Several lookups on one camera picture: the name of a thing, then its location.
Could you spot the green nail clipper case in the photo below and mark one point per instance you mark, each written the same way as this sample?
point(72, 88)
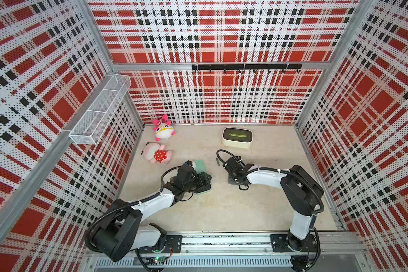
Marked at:
point(203, 179)

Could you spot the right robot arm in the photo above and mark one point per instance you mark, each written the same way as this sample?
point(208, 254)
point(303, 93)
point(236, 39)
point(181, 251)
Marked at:
point(303, 193)

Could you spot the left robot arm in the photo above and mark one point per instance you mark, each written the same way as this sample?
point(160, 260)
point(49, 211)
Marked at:
point(119, 230)

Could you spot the cream tissue box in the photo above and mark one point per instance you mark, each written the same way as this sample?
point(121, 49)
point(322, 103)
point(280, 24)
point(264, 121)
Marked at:
point(238, 138)

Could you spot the pink doll red dress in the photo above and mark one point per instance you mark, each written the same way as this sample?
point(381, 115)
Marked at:
point(156, 153)

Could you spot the pink owl plush toy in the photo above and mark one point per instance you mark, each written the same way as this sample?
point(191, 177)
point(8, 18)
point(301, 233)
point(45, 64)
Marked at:
point(163, 128)

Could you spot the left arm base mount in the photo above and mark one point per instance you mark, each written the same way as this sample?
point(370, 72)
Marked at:
point(166, 244)

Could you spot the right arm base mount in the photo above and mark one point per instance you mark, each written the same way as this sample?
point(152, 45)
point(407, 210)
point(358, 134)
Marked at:
point(294, 243)

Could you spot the black wall hook rail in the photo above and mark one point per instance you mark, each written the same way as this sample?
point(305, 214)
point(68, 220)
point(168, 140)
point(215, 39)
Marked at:
point(254, 67)

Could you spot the white wire mesh basket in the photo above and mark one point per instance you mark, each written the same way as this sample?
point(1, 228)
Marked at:
point(94, 122)

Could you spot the aluminium front rail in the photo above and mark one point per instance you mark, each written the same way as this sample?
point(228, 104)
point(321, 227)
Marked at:
point(332, 251)

